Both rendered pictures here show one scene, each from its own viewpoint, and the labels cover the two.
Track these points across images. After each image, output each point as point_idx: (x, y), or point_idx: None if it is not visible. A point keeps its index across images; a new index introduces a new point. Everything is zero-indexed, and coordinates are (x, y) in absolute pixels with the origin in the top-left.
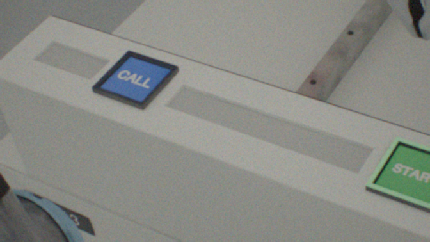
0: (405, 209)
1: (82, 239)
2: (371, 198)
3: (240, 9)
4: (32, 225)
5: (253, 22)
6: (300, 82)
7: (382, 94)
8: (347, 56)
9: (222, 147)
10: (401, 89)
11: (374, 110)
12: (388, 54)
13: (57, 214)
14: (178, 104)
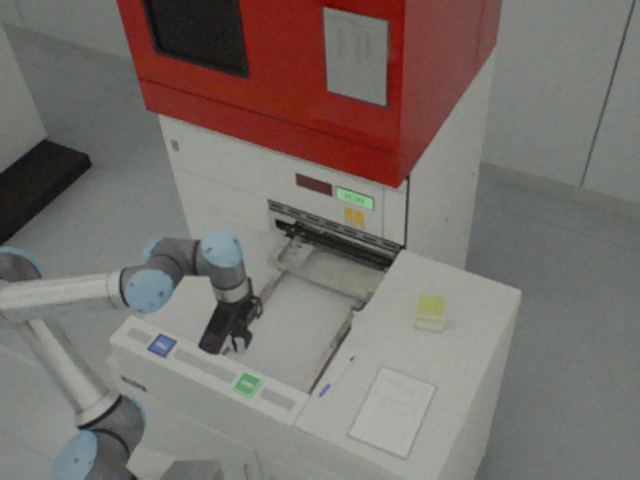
0: (242, 396)
1: (143, 409)
2: (233, 392)
3: (208, 294)
4: (129, 407)
5: (213, 300)
6: None
7: (258, 337)
8: None
9: (189, 373)
10: (265, 335)
11: (254, 344)
12: (263, 318)
13: (136, 402)
14: (176, 355)
